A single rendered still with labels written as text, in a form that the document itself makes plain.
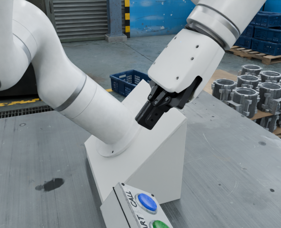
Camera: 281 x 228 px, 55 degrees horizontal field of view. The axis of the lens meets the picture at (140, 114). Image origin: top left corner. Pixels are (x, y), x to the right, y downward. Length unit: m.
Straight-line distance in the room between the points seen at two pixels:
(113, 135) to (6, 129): 0.59
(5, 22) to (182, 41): 0.32
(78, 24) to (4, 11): 6.27
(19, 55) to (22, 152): 0.49
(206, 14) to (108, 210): 0.31
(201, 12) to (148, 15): 6.87
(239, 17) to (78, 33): 6.47
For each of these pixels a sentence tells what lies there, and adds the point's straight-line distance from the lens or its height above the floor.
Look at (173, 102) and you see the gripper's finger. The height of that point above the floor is 1.17.
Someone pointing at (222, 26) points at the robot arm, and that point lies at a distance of 0.42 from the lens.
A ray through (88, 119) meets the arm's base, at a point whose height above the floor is 1.02.
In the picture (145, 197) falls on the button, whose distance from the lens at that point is 0.38.
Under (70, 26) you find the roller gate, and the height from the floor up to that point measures 0.35.
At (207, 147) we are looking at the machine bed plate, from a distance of 1.00.
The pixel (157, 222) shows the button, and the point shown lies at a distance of 0.35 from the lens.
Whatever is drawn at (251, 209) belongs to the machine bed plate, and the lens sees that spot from 0.80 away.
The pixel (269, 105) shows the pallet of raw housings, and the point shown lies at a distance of 2.44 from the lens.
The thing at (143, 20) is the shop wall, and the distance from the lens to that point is 7.26.
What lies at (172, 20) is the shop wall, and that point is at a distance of 7.60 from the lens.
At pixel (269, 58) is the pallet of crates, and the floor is 0.11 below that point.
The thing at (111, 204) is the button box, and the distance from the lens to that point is 0.39.
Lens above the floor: 1.34
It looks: 27 degrees down
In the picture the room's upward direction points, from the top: straight up
